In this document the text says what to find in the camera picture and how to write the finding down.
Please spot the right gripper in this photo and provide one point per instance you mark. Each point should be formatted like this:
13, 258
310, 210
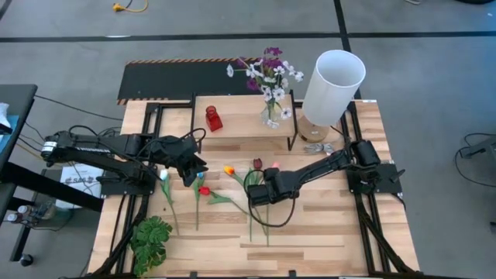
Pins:
271, 191

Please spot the green artificial leaf plant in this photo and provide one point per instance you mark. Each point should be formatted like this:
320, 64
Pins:
149, 240

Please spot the white tulip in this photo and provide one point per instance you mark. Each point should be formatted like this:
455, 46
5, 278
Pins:
164, 174
200, 176

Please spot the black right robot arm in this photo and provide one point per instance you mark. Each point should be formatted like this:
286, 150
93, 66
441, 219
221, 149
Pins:
321, 166

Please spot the dark red tulip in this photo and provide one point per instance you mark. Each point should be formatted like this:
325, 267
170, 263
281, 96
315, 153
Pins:
257, 163

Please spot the white printed cardboard box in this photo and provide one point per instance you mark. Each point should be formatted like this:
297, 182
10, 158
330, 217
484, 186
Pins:
83, 180

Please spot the white crumpled tissue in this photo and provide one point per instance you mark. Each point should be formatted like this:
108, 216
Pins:
4, 114

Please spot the clear vase purple white flowers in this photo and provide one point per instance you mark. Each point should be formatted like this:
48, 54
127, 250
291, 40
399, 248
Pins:
271, 73

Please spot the white shade wooden table lamp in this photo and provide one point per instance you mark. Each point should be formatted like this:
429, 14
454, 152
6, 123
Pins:
333, 89

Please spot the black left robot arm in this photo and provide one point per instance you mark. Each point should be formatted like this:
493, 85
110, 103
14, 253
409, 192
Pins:
116, 145

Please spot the wooden shelf with black frame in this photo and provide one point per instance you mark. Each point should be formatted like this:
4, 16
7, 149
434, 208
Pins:
240, 116

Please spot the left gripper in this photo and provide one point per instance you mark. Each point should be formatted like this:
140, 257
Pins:
172, 151

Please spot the red ribbed glass vase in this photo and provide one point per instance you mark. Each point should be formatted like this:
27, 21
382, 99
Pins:
213, 120

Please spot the black metal table frame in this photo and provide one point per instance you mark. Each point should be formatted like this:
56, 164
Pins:
174, 105

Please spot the black hazard-striped floor mat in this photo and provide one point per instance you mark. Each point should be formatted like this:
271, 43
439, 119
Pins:
162, 81

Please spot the small white-capped bottle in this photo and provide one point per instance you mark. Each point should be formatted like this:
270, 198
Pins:
12, 218
24, 209

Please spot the blue flat object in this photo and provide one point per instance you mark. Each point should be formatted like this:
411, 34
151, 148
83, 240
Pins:
7, 135

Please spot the yellow orange tulip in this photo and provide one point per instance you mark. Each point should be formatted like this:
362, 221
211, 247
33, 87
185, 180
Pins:
229, 169

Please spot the clear glass vase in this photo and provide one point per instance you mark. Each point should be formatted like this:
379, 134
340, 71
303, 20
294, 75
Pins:
269, 116

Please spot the black side table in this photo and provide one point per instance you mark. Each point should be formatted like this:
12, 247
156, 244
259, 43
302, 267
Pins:
15, 100

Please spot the bright red tulip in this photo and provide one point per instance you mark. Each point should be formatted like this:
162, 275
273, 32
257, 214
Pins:
204, 190

